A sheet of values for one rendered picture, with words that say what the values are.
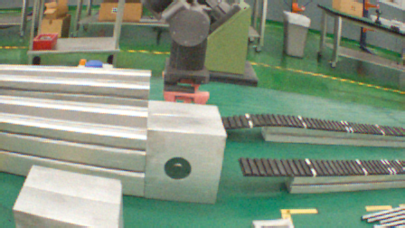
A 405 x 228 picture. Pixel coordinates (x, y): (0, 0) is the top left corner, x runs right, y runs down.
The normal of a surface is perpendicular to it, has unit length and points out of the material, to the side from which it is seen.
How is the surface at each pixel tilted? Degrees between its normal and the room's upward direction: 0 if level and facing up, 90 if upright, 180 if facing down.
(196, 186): 90
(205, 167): 90
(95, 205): 0
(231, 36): 90
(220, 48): 90
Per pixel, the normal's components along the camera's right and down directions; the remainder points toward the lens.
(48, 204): 0.12, -0.94
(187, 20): -0.03, 0.33
